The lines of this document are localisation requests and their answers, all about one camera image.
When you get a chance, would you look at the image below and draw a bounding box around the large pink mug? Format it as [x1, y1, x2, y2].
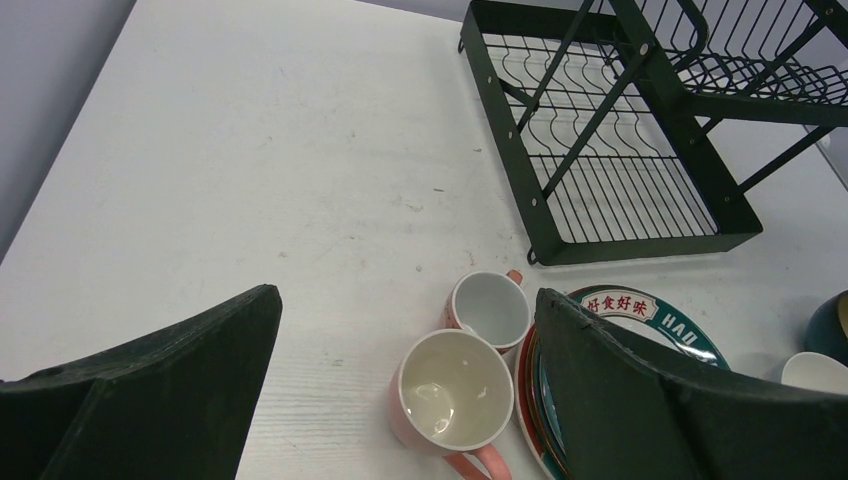
[387, 329, 515, 479]

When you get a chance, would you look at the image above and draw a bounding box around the small pink mug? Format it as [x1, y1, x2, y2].
[439, 269, 532, 354]

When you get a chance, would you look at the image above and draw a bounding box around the white bowl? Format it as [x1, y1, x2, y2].
[780, 352, 847, 395]

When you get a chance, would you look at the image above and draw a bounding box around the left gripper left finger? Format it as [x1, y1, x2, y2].
[1, 284, 283, 479]

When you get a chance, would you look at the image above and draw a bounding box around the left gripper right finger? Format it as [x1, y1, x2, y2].
[535, 288, 847, 479]

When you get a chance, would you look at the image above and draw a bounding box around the green rimmed white plate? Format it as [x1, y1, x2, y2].
[513, 284, 730, 479]

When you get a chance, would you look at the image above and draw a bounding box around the black wire dish rack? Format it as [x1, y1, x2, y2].
[458, 1, 847, 266]

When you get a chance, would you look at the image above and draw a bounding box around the dark bowl beige inside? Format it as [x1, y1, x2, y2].
[803, 291, 847, 366]

